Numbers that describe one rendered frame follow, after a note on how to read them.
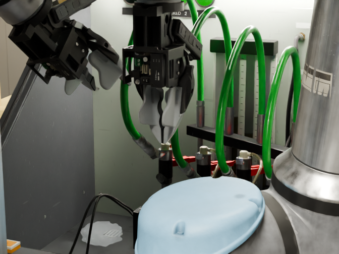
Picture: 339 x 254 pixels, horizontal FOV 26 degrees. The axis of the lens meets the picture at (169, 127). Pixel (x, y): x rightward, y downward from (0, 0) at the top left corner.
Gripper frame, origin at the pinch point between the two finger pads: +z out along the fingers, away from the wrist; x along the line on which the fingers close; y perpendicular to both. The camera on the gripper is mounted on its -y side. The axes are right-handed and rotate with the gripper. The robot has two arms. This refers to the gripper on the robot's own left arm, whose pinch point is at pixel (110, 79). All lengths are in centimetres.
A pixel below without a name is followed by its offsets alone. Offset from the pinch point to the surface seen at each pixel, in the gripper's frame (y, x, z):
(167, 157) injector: -1.8, -5.8, 26.1
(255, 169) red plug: -2.9, 9.8, 33.5
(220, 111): -0.8, 14.5, 12.5
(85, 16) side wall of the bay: -37, -36, 17
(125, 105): 1.3, 0.1, 5.4
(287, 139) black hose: -19, 7, 46
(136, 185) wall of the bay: -12, -35, 51
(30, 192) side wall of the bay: 6.1, -38.6, 24.4
